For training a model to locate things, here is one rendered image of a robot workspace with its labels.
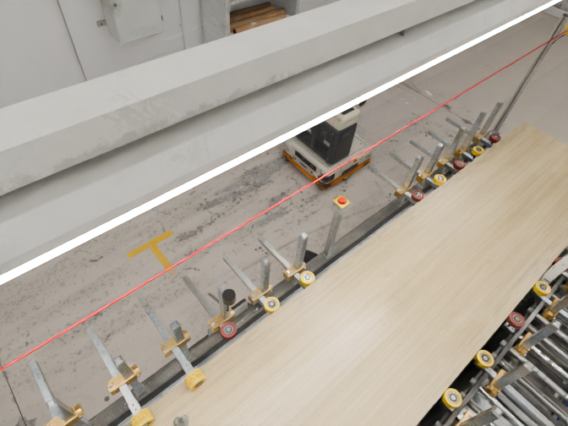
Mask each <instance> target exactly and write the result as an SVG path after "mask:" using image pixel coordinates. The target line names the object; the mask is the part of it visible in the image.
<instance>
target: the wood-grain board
mask: <svg viewBox="0 0 568 426"><path fill-rule="evenodd" d="M567 245H568V145H566V144H565V143H563V142H561V141H559V140H557V139H556V138H554V137H552V136H550V135H548V134H546V133H545V132H543V131H541V130H540V129H538V128H535V127H533V126H532V125H531V124H529V123H526V122H524V123H522V124H521V125H520V126H518V127H517V128H515V129H514V130H513V131H511V132H510V133H509V134H507V135H506V136H505V137H504V138H503V139H501V140H500V141H499V142H497V143H496V144H495V145H493V146H492V147H490V148H489V149H488V150H486V151H485V152H484V153H483V154H482V155H480V156H479V157H478V158H476V159H475V160H474V161H472V162H471V163H469V164H468V165H467V166H465V167H464V168H463V169H461V170H460V171H459V172H458V173H457V174H455V175H454V176H453V177H451V178H450V179H448V180H447V181H446V182H444V183H443V184H442V185H440V186H439V187H438V188H437V189H436V190H434V191H433V192H432V193H430V194H429V195H427V196H426V197H425V198H424V199H422V200H421V201H419V202H418V203H417V204H415V205H414V206H413V207H412V208H411V209H409V210H408V211H406V212H405V213H404V214H403V215H401V216H400V217H398V218H397V219H396V220H394V221H393V222H392V223H391V224H390V225H388V226H387V227H386V228H384V229H383V230H382V231H380V232H379V233H377V234H376V235H375V236H373V237H372V238H370V239H369V240H368V241H367V242H366V243H365V244H363V245H362V246H361V247H359V248H358V249H356V250H355V251H354V252H352V253H351V254H349V255H348V256H347V257H346V258H345V259H344V260H342V261H341V262H340V263H338V264H337V265H335V266H334V267H333V268H331V269H330V270H329V271H327V272H326V273H325V274H324V275H322V276H321V277H320V278H319V279H317V280H316V281H314V282H313V283H312V284H310V285H309V286H308V287H306V288H305V289H304V290H302V291H301V292H300V293H299V294H298V295H296V296H295V297H294V298H292V299H291V300H290V301H288V302H287V303H285V304H284V305H283V306H281V307H280V308H279V309H278V310H277V311H275V312H274V313H273V314H271V315H270V316H269V317H267V318H266V319H264V320H263V321H262V322H260V323H259V324H258V325H256V326H255V327H254V328H253V329H252V330H250V331H249V332H248V333H246V334H245V335H244V336H242V337H241V338H239V339H238V340H237V341H235V342H234V343H233V344H232V345H231V346H229V347H228V348H227V349H225V350H224V351H223V352H221V353H220V354H218V355H217V356H216V357H214V358H213V359H212V360H210V361H209V362H208V363H207V364H206V365H204V366H203V367H202V368H200V369H201V371H202V372H203V374H204V375H205V377H206V381H205V383H204V384H203V385H202V386H201V387H199V388H198V389H196V390H193V391H191V390H190V389H189V387H188V386H187V384H186V383H185V381H183V382H182V383H181V384H179V385H178V386H176V387H175V388H174V389H173V390H171V391H170V392H168V393H167V394H166V395H164V396H163V397H162V398H161V399H160V400H158V401H157V402H155V403H154V404H153V405H152V406H150V407H149V409H150V412H151V414H152V415H153V417H154V419H155V421H154V423H153V424H152V425H151V426H173V421H174V418H175V417H179V418H180V417H181V416H182V415H183V414H184V413H185V414H187V415H189V421H188V426H416V425H417V424H418V423H419V422H420V420H421V419H422V418H423V417H424V415H425V414H426V413H427V412H428V411H429V409H430V408H431V407H432V406H433V405H434V404H435V403H436V402H437V401H438V399H439V398H440V397H441V396H442V394H443V393H444V392H445V391H446V389H447V388H448V387H449V386H450V385H451V383H452V382H453V381H454V380H455V378H456V377H457V376H458V375H459V374H460V372H461V371H462V370H463V369H464V368H465V367H466V366H467V365H468V363H469V362H470V361H471V360H472V358H473V357H474V356H475V355H476V354H477V352H478V351H479V350H480V349H481V347H482V346H483V345H484V344H485V343H486V341H487V340H488V339H489V338H490V337H491V336H492V335H493V334H494V332H495V331H496V330H497V329H498V328H499V326H500V325H501V324H502V323H503V321H504V320H505V319H506V318H507V317H508V315H509V314H510V313H511V312H512V310H513V309H514V308H515V307H516V306H517V304H519V302H521V300H522V299H523V298H524V297H525V295H526V294H527V293H528V292H529V290H530V289H531V288H532V287H533V286H534V284H535V283H536V282H537V281H538V279H539V278H540V277H541V276H542V275H543V273H544V272H545V271H546V270H547V269H548V268H549V267H550V266H551V264H552V263H553V262H554V261H555V260H556V258H557V257H558V256H559V255H560V253H561V252H562V251H563V250H564V249H565V247H566V246H567Z"/></svg>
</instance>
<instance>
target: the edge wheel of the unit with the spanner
mask: <svg viewBox="0 0 568 426"><path fill-rule="evenodd" d="M220 331H221V337H222V338H224V339H225V340H231V339H233V338H234V337H235V336H236V334H237V327H236V326H235V324H233V323H232V322H226V323H224V324H223V325H222V326H221V329H220Z"/></svg>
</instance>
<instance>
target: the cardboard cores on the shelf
mask: <svg viewBox="0 0 568 426"><path fill-rule="evenodd" d="M229 14H230V32H232V33H233V34H234V35H235V34H237V33H240V32H243V31H245V30H251V29H253V28H256V27H259V26H261V25H266V24H269V23H272V22H275V21H277V20H280V19H285V18H286V17H287V16H286V15H287V11H286V10H285V9H284V8H279V9H277V6H276V5H271V4H270V2H268V3H261V4H258V5H255V6H252V7H248V8H242V9H239V10H236V11H232V12H229Z"/></svg>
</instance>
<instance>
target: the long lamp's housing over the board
mask: <svg viewBox="0 0 568 426"><path fill-rule="evenodd" d="M553 1H554V0H475V1H473V2H470V3H467V4H465V5H463V6H460V7H459V8H455V9H452V10H451V11H448V12H446V13H444V14H441V15H438V16H436V17H433V18H432V19H428V20H426V21H424V22H422V23H419V24H417V25H414V26H412V27H409V28H407V29H406V31H405V34H404V36H402V35H399V34H397V33H395V34H393V35H389V36H387V37H385V38H383V39H380V40H378V41H375V42H372V43H370V44H368V45H366V46H362V47H360V48H358V49H356V50H354V51H351V52H348V53H346V54H343V55H341V56H339V57H336V58H333V59H331V60H329V61H327V62H325V63H322V64H319V65H317V66H314V67H312V68H309V69H307V70H304V71H303V72H300V73H298V74H294V75H293V76H290V77H288V78H285V79H282V80H280V81H278V82H275V83H274V84H271V85H267V86H266V87H264V88H261V89H259V90H256V91H253V92H251V93H249V94H247V95H245V96H241V97H238V98H237V99H234V100H232V101H229V102H227V103H224V104H222V105H219V106H217V107H214V108H212V109H210V110H208V111H205V112H202V113H200V114H198V115H195V116H193V117H190V118H188V119H185V120H183V121H181V122H179V123H175V124H173V125H171V126H169V127H166V128H163V129H161V130H158V131H156V132H154V133H152V134H148V135H146V136H144V137H142V138H140V139H137V140H134V141H132V142H129V143H127V144H126V145H122V146H119V147H117V148H115V149H113V150H109V151H108V152H105V153H103V154H100V155H98V156H95V157H93V158H90V159H89V160H86V161H82V162H80V163H79V164H76V165H74V166H71V167H68V168H66V169H64V170H62V171H60V172H56V173H53V174H52V175H50V176H47V177H44V178H42V179H39V180H37V181H35V182H33V183H29V184H27V185H25V186H23V187H20V188H17V189H15V190H13V191H10V192H8V193H6V194H3V195H0V276H2V275H4V274H6V273H8V272H10V271H11V270H14V269H16V268H18V267H20V266H21V265H24V264H26V263H28V262H30V261H32V260H33V259H36V258H38V257H40V256H42V255H43V254H46V253H48V252H50V251H52V250H54V249H56V248H58V247H60V246H62V245H64V244H65V243H68V242H70V241H72V240H74V239H76V238H78V237H80V236H82V235H84V234H86V233H87V232H90V231H92V230H94V229H96V228H97V227H100V226H102V225H104V224H106V223H108V222H109V221H112V220H114V219H116V218H118V217H119V216H122V215H124V214H126V213H128V212H130V211H132V210H135V209H137V208H139V207H140V206H142V205H145V204H147V203H149V202H151V201H152V200H154V199H157V198H159V197H161V196H162V195H164V194H167V193H169V192H171V191H173V190H174V189H176V188H179V187H181V186H183V185H184V184H186V183H189V182H191V181H193V180H195V179H196V178H199V177H201V176H203V175H205V174H206V173H208V172H211V171H213V170H215V169H217V168H218V167H221V166H223V165H225V164H227V163H228V162H230V161H233V160H235V159H237V158H238V157H240V156H243V155H245V154H247V153H249V152H250V151H252V150H255V149H257V148H259V147H260V146H262V145H265V144H267V143H269V142H271V141H272V140H274V139H277V138H279V137H281V136H282V135H284V134H287V133H289V132H291V131H293V130H294V129H296V128H299V127H301V126H303V125H304V124H306V123H309V122H311V121H313V120H315V119H316V118H318V117H321V116H324V115H325V114H327V113H329V112H332V111H334V110H336V109H337V108H339V107H342V106H344V105H346V104H347V103H349V102H351V101H354V100H356V99H358V98H359V97H361V96H364V95H366V94H368V93H369V92H371V91H373V90H376V89H378V88H379V87H381V86H383V85H386V84H388V83H390V82H391V81H393V80H395V79H398V78H400V77H401V76H403V75H405V74H408V73H410V72H412V71H413V70H415V69H417V68H420V67H422V66H423V65H425V64H427V63H430V62H432V61H434V60H435V59H437V58H439V57H442V56H444V55H445V54H447V53H449V52H452V51H454V50H456V49H457V48H459V47H461V46H464V45H466V44H467V43H469V42H471V41H474V40H476V39H478V38H479V37H481V36H484V35H486V34H488V33H489V32H491V31H493V30H496V29H498V28H500V27H501V26H503V25H506V24H508V23H510V22H511V21H513V20H515V19H519V18H521V17H522V16H524V15H526V14H529V13H531V12H532V11H534V10H536V9H538V8H541V7H542V6H544V5H546V4H548V3H551V2H553Z"/></svg>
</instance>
